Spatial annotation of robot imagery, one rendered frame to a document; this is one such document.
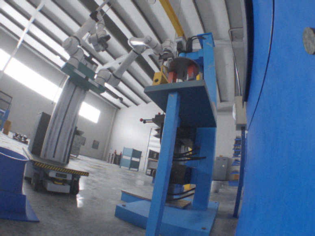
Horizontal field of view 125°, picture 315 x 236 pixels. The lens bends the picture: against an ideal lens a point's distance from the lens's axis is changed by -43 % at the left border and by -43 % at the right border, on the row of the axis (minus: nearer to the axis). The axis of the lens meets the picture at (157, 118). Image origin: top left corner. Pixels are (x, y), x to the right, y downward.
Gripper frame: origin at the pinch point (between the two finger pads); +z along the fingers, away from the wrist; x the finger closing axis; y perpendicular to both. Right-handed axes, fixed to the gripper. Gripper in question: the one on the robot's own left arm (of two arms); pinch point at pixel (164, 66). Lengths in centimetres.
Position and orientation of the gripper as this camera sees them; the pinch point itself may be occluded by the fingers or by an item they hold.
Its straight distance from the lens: 122.5
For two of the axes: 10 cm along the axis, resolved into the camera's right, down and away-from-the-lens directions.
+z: -1.6, 9.3, -3.3
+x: 8.8, -0.2, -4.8
